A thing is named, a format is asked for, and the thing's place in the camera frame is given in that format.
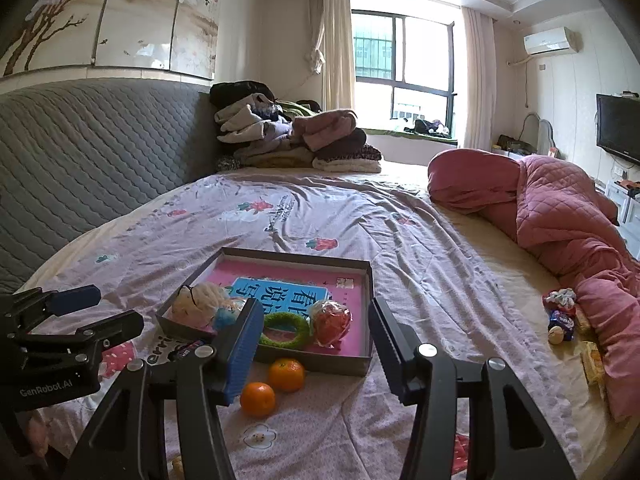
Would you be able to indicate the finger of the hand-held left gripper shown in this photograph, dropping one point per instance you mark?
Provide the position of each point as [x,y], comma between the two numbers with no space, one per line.
[115,325]
[75,297]

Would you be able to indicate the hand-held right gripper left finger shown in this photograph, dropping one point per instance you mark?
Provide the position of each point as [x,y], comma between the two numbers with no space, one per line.
[240,355]

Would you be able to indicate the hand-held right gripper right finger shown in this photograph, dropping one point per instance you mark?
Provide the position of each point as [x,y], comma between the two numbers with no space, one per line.
[392,350]

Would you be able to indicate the orange mandarin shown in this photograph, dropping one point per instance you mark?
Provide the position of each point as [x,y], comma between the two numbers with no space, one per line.
[286,374]
[257,400]

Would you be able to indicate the blue cookie packet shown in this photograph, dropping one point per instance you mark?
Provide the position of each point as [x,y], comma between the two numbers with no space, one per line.
[185,351]

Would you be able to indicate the cream cloth bundle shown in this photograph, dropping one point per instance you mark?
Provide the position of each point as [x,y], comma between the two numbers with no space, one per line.
[197,302]

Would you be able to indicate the large red snack packet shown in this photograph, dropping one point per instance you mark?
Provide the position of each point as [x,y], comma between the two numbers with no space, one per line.
[330,322]

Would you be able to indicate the grey cardboard box tray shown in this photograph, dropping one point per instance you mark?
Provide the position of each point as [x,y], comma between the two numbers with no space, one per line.
[320,362]

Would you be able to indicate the person's left hand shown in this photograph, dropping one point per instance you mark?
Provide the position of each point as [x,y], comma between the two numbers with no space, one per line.
[37,432]

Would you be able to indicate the pink and blue book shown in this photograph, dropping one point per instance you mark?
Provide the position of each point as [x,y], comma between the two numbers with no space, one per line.
[280,272]

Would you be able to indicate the strawberry printed blanket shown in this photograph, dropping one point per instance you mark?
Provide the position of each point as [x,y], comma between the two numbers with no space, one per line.
[425,260]

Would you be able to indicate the beige bed sheet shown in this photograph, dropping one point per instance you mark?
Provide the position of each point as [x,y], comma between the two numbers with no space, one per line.
[500,270]

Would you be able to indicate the grey quilted headboard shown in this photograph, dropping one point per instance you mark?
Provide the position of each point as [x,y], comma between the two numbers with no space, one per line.
[100,160]

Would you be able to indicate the small heap of snack packets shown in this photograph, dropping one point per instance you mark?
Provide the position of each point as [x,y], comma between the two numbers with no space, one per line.
[560,315]

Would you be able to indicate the yellow snack packet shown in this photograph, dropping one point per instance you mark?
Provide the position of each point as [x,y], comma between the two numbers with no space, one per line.
[592,362]

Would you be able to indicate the pink quilt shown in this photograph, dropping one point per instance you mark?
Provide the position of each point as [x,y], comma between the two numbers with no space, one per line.
[550,200]

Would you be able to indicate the dark clothes on windowsill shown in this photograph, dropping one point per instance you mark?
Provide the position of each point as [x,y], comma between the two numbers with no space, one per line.
[427,127]

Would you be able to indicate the pile of folded clothes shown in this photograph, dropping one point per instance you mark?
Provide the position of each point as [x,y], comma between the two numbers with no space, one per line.
[330,130]

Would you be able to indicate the dark bag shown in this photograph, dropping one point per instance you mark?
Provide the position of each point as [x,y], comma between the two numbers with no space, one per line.
[507,142]

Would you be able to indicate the white oval chair back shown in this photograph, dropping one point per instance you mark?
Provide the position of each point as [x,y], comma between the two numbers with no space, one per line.
[545,130]

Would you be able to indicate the white cabinet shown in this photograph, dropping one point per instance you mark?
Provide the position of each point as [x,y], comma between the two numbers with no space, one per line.
[625,202]

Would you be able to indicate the cream curtain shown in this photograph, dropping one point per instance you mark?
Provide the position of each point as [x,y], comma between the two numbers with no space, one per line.
[335,45]
[475,75]

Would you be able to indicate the dark framed window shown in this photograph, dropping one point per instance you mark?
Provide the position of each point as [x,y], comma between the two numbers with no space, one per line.
[420,60]

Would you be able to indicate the black television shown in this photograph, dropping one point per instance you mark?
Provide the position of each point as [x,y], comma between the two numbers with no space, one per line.
[617,127]

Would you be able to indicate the white air conditioner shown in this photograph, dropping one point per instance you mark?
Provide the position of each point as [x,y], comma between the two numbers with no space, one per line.
[550,41]

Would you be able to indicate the blossom tree wall mural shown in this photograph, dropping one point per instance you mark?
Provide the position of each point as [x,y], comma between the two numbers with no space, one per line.
[140,15]

